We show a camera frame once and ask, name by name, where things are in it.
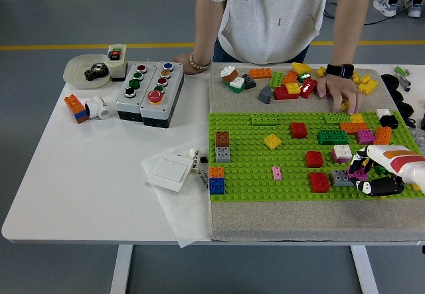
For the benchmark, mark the yellow oblong brick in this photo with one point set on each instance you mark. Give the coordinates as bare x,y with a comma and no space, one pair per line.
301,67

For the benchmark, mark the dark green long brick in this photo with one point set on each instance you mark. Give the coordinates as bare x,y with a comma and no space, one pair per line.
333,137

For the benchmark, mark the small two-button switch box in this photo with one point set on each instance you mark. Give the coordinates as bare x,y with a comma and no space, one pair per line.
116,66

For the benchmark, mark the white labelled tube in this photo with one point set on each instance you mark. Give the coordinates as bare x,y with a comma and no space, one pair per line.
194,153

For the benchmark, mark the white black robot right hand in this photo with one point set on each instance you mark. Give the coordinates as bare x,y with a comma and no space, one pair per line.
398,161

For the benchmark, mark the white pipe tee fitting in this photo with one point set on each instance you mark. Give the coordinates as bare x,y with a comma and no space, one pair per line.
98,106

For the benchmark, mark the small metal tool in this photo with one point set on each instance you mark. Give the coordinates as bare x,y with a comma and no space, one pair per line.
404,83

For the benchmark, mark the brown square brick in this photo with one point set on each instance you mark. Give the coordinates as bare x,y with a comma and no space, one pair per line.
222,139

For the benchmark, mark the black metal gear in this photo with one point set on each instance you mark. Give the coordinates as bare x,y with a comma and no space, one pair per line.
96,72

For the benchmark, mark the orange oblong brick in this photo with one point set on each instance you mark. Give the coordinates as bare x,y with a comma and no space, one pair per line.
382,136

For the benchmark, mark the orange square brick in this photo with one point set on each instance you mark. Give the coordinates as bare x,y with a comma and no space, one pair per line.
216,173

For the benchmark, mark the person's right hand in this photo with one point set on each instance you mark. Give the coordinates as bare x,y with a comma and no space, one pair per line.
187,64

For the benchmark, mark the green studded baseplate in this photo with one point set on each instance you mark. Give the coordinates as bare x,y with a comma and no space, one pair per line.
249,178

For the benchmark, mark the grey long brick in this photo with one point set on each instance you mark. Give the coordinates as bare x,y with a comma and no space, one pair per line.
338,178

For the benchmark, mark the red oblong brick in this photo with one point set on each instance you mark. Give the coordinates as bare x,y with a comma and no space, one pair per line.
308,88

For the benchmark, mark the brown and white brick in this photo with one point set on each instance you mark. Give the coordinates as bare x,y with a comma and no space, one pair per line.
229,73

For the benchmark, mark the person's left hand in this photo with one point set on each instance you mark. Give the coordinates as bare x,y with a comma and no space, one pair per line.
343,89

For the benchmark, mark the magenta square brick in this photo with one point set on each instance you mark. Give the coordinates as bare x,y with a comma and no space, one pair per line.
365,136
360,176

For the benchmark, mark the orange blue brown brick stack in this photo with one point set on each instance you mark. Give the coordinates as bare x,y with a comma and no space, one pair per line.
75,106

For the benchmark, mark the white table leg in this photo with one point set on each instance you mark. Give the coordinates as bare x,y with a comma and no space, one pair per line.
121,270
365,270

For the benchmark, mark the white on pink brick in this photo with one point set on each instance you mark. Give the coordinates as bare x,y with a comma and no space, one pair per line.
342,153

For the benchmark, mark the red square brick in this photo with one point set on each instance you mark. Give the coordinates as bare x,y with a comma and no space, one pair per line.
298,130
313,159
319,182

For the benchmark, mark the white plastic bowl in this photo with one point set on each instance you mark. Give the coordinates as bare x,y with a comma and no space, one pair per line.
74,70

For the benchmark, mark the four-button control box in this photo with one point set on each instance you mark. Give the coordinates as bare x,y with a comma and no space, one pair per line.
127,103

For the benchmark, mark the grey slope brick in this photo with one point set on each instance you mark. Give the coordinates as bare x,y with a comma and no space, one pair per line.
265,95

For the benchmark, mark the red long brick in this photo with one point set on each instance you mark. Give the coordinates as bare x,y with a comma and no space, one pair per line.
281,94

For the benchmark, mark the dark green flat brick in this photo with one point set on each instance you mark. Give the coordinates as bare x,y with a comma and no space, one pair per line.
232,89

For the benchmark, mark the person's right forearm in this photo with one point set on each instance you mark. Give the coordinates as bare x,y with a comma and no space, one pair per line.
207,25

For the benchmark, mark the pink small brick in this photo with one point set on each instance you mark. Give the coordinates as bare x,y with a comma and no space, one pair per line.
327,92
277,173

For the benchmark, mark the lime green brick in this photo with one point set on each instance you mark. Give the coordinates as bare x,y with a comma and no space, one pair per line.
276,79

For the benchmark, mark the orange long brick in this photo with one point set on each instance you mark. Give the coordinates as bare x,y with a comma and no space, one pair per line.
260,72
350,128

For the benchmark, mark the green plastic tool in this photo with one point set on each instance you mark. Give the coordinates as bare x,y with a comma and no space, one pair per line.
401,71

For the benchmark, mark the person's left forearm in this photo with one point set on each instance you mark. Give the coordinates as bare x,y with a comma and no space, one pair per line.
347,28

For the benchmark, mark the control box with emergency stop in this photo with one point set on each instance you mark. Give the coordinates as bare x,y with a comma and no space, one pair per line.
172,81

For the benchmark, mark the white wall switch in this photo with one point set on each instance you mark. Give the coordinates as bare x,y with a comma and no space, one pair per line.
169,171

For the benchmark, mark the black brick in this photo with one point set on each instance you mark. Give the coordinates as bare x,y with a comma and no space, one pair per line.
389,122

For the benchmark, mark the black wristwatch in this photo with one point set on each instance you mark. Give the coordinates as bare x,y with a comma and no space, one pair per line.
340,70

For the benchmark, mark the grey-brown mat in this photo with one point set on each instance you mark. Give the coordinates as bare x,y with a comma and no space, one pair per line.
299,222

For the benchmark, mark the translucent paper sheet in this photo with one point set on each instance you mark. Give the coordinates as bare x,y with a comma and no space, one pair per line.
186,214

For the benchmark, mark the dark grey brick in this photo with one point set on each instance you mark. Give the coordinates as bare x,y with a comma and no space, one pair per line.
249,82

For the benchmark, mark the light green flat plate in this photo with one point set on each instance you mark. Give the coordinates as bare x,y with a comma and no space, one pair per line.
264,119
337,118

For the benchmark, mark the blue square brick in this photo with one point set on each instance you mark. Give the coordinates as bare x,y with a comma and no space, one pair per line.
216,186

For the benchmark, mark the yellow flat square brick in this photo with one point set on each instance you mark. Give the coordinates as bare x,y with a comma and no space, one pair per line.
272,141

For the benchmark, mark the grey square brick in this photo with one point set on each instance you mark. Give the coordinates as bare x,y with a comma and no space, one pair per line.
222,155

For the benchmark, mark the clear plastic bag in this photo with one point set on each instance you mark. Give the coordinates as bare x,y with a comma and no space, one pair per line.
419,138

